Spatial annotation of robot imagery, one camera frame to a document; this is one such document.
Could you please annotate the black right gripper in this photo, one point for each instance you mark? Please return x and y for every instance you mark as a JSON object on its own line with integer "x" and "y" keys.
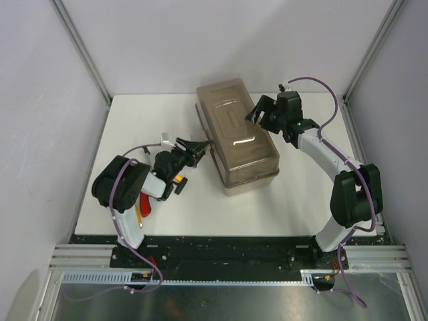
{"x": 265, "y": 105}

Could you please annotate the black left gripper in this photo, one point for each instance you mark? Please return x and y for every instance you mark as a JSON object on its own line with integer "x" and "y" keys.
{"x": 188, "y": 157}

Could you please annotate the translucent brown plastic toolbox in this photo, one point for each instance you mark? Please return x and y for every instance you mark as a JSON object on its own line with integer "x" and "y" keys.
{"x": 244, "y": 154}

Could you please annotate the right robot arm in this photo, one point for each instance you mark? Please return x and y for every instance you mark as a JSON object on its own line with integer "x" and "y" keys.
{"x": 356, "y": 194}

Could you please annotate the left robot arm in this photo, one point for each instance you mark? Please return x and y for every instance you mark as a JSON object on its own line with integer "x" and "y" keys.
{"x": 120, "y": 185}

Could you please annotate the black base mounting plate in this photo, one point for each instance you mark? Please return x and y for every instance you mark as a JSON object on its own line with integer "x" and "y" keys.
{"x": 224, "y": 256}

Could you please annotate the yellow black handled tool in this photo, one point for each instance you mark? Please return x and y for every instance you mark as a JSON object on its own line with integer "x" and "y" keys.
{"x": 180, "y": 183}

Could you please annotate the red handled tool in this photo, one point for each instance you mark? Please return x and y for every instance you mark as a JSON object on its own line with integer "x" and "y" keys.
{"x": 145, "y": 207}

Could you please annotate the white slotted cable duct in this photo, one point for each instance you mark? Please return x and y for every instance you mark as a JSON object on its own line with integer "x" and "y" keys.
{"x": 128, "y": 278}

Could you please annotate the left aluminium frame post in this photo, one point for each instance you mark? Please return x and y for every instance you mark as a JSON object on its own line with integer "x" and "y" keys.
{"x": 81, "y": 49}

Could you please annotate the aluminium frame post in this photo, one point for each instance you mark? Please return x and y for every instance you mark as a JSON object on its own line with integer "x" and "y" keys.
{"x": 375, "y": 46}
{"x": 81, "y": 49}

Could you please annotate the aluminium front rail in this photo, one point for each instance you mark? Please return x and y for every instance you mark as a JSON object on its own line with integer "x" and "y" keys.
{"x": 361, "y": 258}

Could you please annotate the right aluminium frame post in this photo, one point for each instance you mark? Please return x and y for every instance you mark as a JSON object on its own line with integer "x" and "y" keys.
{"x": 375, "y": 46}

